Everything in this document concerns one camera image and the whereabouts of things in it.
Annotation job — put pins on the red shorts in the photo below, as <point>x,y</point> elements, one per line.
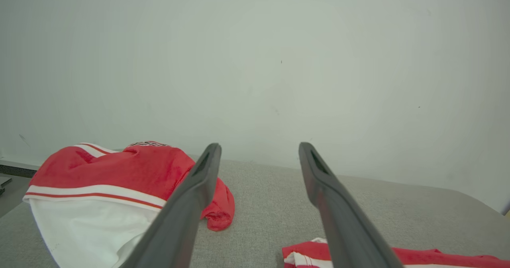
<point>430,258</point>

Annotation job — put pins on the red white basketball jersey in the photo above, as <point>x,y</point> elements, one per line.
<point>99,172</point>

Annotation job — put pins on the dark grey floor object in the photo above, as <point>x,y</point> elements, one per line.
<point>4,181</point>

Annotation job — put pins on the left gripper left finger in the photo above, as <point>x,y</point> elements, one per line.
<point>179,216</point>

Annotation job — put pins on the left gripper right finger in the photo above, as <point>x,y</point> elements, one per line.
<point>342,220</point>

